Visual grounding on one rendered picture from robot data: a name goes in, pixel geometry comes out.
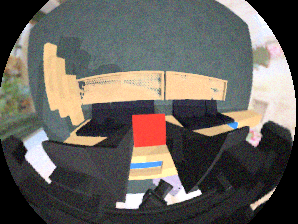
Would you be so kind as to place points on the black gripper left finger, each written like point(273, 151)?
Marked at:
point(108, 161)

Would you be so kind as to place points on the small red block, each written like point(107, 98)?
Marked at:
point(149, 130)

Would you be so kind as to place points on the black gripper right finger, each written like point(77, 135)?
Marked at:
point(195, 154)

